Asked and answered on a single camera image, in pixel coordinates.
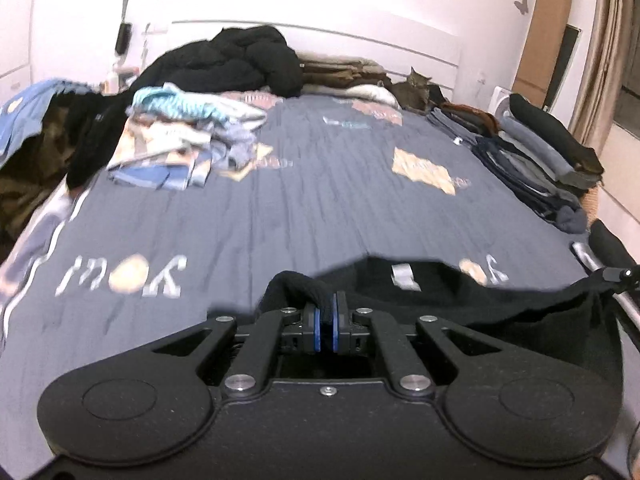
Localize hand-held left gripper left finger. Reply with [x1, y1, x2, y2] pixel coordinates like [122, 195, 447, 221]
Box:
[150, 306, 325, 400]

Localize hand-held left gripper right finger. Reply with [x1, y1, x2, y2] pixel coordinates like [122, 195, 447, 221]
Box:
[334, 291, 508, 400]

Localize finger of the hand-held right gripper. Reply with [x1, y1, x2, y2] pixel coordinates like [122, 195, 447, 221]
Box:
[602, 267, 640, 292]

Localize black sweatshirt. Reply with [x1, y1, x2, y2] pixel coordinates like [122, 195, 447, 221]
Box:
[260, 255, 626, 396]

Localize stack of folded clothes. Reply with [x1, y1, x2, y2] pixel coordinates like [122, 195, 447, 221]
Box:
[427, 92, 606, 235]

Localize black folded garment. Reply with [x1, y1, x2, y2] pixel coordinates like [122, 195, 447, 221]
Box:
[589, 220, 640, 291]

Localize white grey folded garment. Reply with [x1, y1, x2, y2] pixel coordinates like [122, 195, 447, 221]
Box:
[571, 241, 640, 331]

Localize grey printed bed quilt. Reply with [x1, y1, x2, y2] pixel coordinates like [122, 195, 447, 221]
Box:
[0, 85, 601, 461]

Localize dark window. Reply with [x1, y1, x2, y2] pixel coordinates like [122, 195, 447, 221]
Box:
[614, 55, 640, 141]

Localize white fan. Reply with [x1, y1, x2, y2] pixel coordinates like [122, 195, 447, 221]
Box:
[487, 86, 516, 121]

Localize black flat board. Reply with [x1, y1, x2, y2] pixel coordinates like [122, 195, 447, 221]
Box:
[545, 25, 583, 111]

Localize beige curtain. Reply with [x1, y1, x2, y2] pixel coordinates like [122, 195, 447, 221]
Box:
[570, 0, 640, 141]

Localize pastel patterned garments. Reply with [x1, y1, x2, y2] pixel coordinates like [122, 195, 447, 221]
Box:
[107, 110, 273, 191]

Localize white folded cloth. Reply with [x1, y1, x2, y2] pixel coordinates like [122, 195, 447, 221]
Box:
[345, 84, 401, 108]

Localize tabby cat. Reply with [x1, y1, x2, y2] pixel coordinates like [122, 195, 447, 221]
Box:
[387, 66, 446, 113]

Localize tall cardboard roll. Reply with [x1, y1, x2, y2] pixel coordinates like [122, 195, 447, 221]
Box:
[512, 0, 573, 93]

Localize brown folded blanket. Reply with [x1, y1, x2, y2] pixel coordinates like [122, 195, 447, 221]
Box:
[297, 52, 391, 91]

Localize turquoise striped garment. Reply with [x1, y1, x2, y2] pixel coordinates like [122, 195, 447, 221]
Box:
[131, 82, 268, 126]

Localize black puffer jacket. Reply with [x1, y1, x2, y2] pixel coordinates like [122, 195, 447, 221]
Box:
[132, 25, 305, 98]

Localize white headboard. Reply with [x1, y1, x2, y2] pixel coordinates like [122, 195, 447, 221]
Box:
[170, 20, 463, 106]

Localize black crumpled garment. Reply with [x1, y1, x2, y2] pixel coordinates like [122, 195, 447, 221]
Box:
[65, 87, 146, 191]

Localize dark brown coat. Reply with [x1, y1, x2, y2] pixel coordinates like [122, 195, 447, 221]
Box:
[0, 105, 76, 241]

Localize blue printed blanket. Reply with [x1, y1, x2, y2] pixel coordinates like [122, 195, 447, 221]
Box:
[0, 79, 81, 168]

